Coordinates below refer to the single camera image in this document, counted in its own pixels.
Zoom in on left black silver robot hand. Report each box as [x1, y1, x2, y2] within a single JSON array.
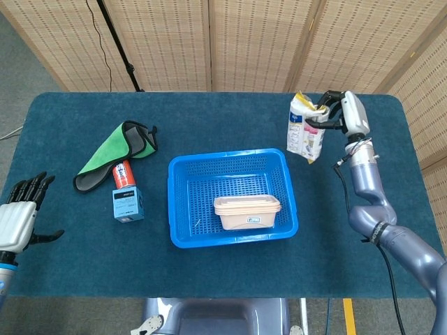
[[0, 171, 66, 254]]

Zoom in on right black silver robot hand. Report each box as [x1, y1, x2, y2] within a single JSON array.
[[304, 89, 370, 135]]

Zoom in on white printed snack bag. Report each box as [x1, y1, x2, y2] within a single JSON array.
[[286, 91, 331, 165]]

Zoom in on small blue cardboard box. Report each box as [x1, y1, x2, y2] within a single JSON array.
[[112, 187, 145, 223]]

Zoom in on green microfiber cloth black edge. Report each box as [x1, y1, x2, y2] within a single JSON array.
[[73, 120, 159, 193]]

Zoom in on orange soda can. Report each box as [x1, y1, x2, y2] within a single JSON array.
[[111, 159, 136, 191]]

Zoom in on blue perforated plastic basket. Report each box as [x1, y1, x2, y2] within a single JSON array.
[[168, 148, 300, 249]]

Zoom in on teal carpet table cover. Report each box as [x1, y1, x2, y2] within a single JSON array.
[[0, 91, 436, 300]]

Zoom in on bamboo folding screen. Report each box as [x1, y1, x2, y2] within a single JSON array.
[[0, 0, 447, 224]]

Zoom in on beige stacked plastic food containers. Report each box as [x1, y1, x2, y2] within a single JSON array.
[[213, 195, 282, 231]]

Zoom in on black tripod stand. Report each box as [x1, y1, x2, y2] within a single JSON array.
[[96, 0, 145, 93]]

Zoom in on grey-blue robot torso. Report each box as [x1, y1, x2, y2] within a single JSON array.
[[131, 297, 305, 335]]

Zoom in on white floor cable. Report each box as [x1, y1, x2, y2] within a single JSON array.
[[0, 126, 24, 141]]

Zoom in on thin black hanging cable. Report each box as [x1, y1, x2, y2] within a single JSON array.
[[85, 0, 113, 92]]

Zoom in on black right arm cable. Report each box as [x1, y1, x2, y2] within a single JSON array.
[[333, 162, 408, 335]]

